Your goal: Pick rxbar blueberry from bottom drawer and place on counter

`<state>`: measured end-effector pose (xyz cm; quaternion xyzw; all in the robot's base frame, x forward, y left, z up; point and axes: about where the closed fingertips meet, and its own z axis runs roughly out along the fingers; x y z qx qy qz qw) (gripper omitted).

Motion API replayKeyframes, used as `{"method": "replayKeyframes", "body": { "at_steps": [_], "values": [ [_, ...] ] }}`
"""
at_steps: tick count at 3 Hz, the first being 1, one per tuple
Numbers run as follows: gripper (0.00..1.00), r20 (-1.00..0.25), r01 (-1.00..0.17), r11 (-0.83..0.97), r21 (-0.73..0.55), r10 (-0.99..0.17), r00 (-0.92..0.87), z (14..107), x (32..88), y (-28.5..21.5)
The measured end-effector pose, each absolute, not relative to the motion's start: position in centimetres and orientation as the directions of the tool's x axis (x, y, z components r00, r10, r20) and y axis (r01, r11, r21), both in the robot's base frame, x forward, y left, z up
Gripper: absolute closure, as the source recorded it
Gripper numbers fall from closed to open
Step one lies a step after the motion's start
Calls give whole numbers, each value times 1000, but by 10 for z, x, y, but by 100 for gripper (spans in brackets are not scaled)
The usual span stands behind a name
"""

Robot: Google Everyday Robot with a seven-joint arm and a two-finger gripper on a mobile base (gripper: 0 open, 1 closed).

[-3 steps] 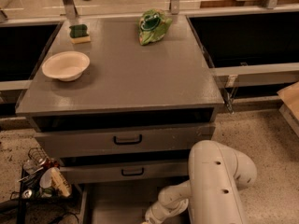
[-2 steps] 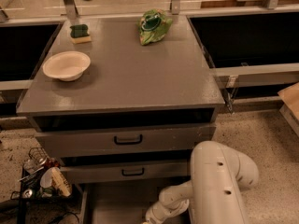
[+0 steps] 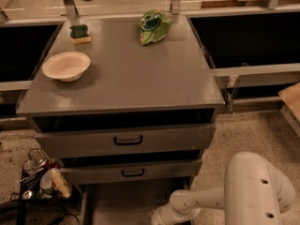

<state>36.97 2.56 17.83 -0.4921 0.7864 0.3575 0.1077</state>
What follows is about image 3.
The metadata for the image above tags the grey open bottom drawer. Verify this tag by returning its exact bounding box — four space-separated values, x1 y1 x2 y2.
80 177 190 225

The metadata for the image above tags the white cup in rack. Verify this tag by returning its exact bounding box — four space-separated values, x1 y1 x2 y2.
39 168 59 189

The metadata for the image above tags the grey middle drawer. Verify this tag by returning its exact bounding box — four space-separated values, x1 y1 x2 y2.
60 159 203 185

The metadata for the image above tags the white paper bowl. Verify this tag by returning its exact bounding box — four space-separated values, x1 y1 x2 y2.
42 52 91 83

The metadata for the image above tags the grey top drawer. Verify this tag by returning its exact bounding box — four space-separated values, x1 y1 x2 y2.
36 125 216 158

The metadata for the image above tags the grey drawer cabinet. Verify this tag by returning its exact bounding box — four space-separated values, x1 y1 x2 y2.
16 15 226 225

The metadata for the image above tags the brown cardboard box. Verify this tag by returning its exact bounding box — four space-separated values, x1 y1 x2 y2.
278 82 300 122

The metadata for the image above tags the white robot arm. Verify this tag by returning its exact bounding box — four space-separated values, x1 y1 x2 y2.
151 152 295 225

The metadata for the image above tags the green yellow sponge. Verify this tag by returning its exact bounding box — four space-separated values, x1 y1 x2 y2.
70 24 91 44

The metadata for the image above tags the green chip bag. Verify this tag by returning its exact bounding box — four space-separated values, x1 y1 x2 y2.
139 9 173 46

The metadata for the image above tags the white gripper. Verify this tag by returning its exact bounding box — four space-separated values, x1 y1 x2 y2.
151 203 201 225

